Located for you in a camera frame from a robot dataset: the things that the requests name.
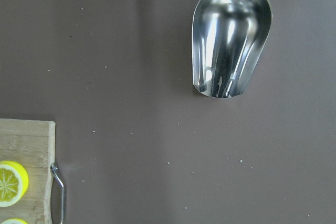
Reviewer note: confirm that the bamboo cutting board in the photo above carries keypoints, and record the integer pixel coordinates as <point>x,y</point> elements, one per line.
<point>32,144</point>

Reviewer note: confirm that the yellow lemon slice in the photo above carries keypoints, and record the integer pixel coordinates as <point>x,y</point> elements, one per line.
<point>14,182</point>
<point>14,221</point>

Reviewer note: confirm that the shiny metal scoop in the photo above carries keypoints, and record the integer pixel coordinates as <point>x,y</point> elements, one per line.
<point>228,37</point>

